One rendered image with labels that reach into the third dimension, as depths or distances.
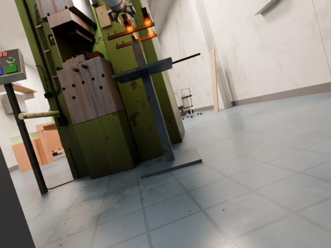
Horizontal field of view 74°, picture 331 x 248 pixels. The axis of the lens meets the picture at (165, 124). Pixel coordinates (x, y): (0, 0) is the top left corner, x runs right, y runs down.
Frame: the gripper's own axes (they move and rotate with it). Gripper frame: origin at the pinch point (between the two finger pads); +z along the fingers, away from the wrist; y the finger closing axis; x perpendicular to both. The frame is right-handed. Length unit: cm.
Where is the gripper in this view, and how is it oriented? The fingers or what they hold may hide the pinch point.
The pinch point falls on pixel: (125, 19)
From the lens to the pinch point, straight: 142.2
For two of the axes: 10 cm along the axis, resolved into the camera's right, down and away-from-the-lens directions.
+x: -2.9, -9.6, -0.6
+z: 0.4, -0.7, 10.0
